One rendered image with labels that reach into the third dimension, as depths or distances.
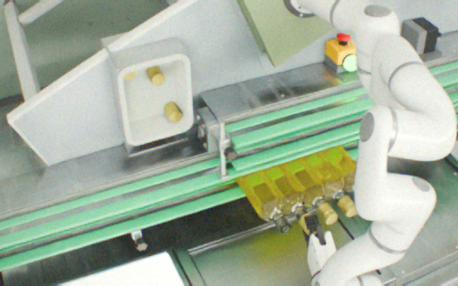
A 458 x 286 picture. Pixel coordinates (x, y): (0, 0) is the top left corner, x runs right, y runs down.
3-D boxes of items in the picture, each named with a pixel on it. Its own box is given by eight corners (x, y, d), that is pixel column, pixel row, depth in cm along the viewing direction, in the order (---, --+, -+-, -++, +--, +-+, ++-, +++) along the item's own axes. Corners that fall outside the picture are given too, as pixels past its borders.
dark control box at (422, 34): (398, 42, 175) (415, 56, 169) (402, 20, 170) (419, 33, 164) (418, 38, 178) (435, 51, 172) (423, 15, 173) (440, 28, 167)
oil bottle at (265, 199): (229, 172, 159) (265, 227, 144) (229, 156, 155) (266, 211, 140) (249, 166, 161) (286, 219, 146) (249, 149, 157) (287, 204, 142)
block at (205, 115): (195, 138, 156) (205, 155, 151) (194, 109, 150) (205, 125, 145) (208, 135, 157) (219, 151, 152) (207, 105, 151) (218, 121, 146)
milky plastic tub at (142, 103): (119, 128, 151) (128, 148, 145) (108, 53, 137) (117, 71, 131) (182, 110, 156) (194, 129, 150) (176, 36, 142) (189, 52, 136)
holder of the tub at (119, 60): (121, 143, 155) (129, 161, 149) (108, 52, 137) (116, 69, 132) (182, 126, 160) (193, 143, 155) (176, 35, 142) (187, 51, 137)
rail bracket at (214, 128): (206, 160, 152) (226, 192, 143) (204, 106, 141) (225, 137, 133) (217, 157, 153) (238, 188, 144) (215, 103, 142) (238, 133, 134)
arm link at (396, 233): (391, 192, 117) (324, 184, 113) (436, 107, 105) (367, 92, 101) (416, 252, 104) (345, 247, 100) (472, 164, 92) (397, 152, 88)
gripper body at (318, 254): (341, 292, 131) (329, 255, 140) (348, 264, 125) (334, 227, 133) (310, 298, 130) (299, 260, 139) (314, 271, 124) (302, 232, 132)
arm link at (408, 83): (386, 54, 103) (415, 100, 92) (448, 69, 107) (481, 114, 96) (359, 115, 111) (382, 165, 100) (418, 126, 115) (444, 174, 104)
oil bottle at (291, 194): (249, 166, 161) (286, 220, 146) (249, 150, 157) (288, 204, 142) (268, 160, 163) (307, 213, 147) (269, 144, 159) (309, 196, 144)
